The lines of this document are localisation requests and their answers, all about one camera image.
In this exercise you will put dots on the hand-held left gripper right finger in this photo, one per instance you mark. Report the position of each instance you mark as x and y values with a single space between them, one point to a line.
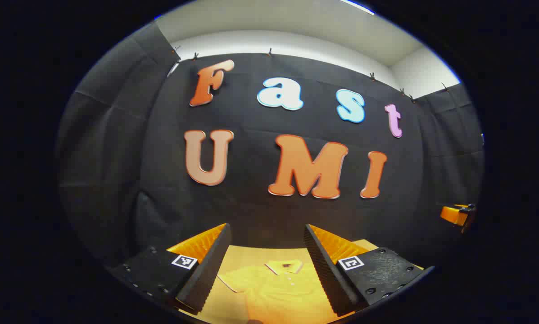
325 274

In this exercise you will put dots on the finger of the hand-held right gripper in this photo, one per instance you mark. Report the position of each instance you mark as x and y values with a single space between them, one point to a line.
454 214

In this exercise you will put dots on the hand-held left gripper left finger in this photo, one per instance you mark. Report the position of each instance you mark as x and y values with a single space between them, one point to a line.
206 274

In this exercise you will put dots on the orange polo T-shirt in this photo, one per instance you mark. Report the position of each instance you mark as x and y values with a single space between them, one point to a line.
278 292

